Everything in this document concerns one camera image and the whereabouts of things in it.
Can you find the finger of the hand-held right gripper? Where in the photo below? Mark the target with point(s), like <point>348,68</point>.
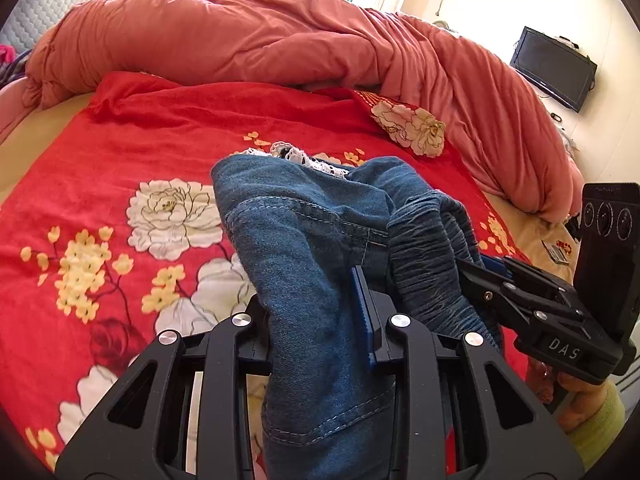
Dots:
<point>530,275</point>
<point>482,285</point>

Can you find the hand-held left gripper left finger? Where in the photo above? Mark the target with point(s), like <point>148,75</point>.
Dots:
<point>255,340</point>

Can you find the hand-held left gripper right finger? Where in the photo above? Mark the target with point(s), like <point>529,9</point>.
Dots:
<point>362,305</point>

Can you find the blue denim jeans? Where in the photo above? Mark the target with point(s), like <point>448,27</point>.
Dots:
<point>310,260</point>

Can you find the person's right forearm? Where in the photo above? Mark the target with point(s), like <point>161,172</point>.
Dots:
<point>600,435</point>

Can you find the person's right hand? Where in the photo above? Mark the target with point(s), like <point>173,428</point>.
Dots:
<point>580,407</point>

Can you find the dark flat packet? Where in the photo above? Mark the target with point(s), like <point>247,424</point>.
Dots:
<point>552,255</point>

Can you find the small red item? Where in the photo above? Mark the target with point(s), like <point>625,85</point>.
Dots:
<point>565,246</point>

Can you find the black flat screen television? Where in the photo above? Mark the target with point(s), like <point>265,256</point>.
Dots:
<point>552,67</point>

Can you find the red floral blanket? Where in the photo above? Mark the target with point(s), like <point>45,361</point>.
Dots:
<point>125,160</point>

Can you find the coral pink duvet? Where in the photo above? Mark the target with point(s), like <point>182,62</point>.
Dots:
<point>250,35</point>

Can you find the pink patterned cloth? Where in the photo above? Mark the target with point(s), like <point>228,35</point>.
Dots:
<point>6,57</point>

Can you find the grey quilted headboard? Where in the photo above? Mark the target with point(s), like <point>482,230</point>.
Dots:
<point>45,5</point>

